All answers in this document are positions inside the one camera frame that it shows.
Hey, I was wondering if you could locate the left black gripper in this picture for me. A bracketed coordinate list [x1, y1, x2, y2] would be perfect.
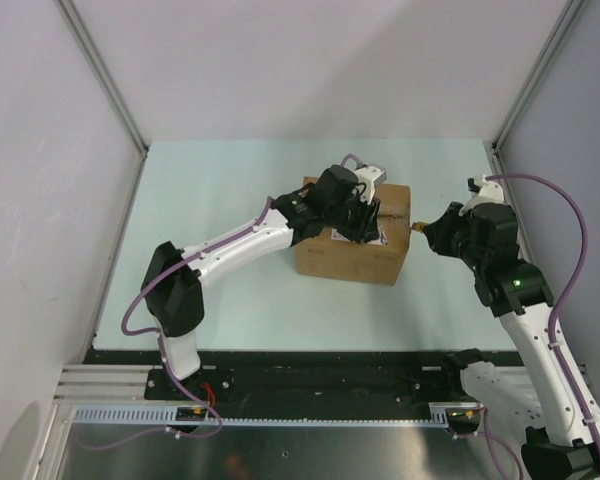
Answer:
[324, 188, 380, 245]

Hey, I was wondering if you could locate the brown cardboard express box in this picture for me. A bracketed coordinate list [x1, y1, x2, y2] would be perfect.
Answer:
[294, 184, 411, 285]

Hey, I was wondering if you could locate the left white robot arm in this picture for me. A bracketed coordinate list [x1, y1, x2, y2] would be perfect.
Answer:
[140, 162, 387, 400]

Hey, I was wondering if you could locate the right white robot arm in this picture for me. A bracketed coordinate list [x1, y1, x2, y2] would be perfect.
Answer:
[419, 202, 600, 479]

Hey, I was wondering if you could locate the white shipping label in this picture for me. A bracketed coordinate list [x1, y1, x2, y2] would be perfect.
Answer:
[331, 227, 388, 246]

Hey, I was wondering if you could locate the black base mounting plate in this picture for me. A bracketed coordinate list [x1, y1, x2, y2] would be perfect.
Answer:
[85, 350, 469, 414]

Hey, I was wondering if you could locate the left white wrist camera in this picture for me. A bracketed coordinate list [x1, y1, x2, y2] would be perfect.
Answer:
[354, 165, 387, 204]

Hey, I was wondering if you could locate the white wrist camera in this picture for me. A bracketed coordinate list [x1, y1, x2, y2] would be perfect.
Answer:
[463, 175, 505, 213]
[354, 165, 387, 204]

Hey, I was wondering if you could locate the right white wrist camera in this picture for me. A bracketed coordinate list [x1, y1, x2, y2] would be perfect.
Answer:
[463, 175, 505, 213]

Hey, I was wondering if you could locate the grey slotted cable duct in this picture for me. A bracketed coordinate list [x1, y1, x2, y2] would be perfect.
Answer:
[73, 402, 480, 428]

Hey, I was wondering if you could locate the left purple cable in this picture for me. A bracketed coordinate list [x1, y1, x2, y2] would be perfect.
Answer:
[72, 153, 366, 451]

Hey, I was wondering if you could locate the right aluminium frame post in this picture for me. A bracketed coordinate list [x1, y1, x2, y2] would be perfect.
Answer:
[491, 0, 591, 152]

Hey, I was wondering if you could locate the aluminium frame post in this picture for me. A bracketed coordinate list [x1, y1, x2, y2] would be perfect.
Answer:
[491, 0, 591, 152]
[53, 0, 149, 154]

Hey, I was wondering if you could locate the left aluminium frame post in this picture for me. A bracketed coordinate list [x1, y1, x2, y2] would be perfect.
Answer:
[53, 0, 149, 154]

